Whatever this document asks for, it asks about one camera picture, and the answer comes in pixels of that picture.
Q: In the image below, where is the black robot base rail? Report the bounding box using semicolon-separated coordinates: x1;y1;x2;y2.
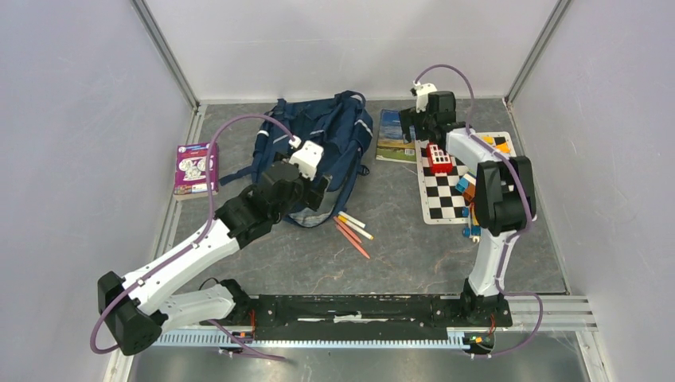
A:
219;294;513;341

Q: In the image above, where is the orange pen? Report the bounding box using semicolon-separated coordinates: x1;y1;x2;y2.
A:
336;225;371;259
334;216;361;244

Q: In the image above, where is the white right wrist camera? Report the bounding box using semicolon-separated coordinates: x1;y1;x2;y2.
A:
411;82;437;113

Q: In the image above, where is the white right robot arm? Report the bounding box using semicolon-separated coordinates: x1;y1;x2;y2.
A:
399;84;536;325

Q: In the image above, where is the navy blue student backpack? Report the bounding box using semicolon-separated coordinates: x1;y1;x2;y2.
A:
219;90;373;228

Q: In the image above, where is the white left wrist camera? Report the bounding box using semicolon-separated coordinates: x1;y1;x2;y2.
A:
289;136;324;181

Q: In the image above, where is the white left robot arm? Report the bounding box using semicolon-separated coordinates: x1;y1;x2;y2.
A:
90;161;332;356

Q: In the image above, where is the purple paperback book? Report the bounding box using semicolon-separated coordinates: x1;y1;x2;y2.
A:
173;142;219;201

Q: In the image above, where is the orange curved toy block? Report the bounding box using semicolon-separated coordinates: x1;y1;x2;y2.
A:
494;137;512;155

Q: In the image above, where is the pile of coloured toy blocks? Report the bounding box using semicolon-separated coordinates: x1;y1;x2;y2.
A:
455;172;476;204

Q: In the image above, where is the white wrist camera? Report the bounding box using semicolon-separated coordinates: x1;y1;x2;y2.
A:
289;136;324;181
411;82;437;113

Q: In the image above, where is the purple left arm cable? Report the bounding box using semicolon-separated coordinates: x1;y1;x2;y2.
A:
89;114;302;363

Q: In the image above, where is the red window toy block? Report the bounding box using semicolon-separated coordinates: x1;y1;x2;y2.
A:
426;143;455;175

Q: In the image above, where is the blue and white marker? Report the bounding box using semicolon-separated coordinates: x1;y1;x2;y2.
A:
338;212;365;228

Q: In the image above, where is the blue Animal Farm book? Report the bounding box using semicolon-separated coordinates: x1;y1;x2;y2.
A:
376;109;416;163

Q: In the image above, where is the checkered chessboard mat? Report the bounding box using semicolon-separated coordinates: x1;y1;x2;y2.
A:
414;131;518;226

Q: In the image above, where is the yellow and white marker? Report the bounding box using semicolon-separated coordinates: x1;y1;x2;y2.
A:
337;216;374;240

